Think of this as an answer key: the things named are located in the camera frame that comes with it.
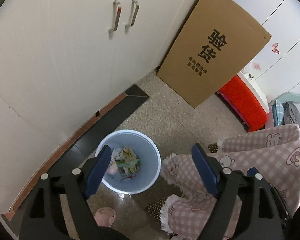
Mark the trash inside bin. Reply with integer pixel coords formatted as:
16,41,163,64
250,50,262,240
106,147,141,180

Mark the light blue trash bin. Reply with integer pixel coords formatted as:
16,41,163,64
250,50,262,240
95,129,161,194

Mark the pink slipper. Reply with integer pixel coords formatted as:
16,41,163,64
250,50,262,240
94,207,116,228

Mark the pink checkered tablecloth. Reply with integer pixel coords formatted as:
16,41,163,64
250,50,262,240
160,124,300,239

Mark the red storage box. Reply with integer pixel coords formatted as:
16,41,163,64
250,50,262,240
217,75,267,132

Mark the grey blanket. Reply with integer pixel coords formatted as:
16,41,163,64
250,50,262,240
283,101,300,128

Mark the white wardrobe with butterflies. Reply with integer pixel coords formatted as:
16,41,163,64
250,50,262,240
233,0,300,101

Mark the white cabinet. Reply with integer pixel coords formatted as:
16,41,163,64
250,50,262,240
0,0,198,214

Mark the large brown cardboard box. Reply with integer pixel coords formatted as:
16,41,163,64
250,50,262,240
158,0,271,108

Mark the mint green bed frame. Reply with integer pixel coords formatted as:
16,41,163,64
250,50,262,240
268,92,300,111

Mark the left silver cabinet handle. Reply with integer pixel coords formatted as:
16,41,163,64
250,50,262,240
108,0,122,33

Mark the silver cabinet handle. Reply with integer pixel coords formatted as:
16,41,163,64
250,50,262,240
125,0,140,28
108,0,122,33

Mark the right silver cabinet handle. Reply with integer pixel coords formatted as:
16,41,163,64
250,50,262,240
125,0,140,28

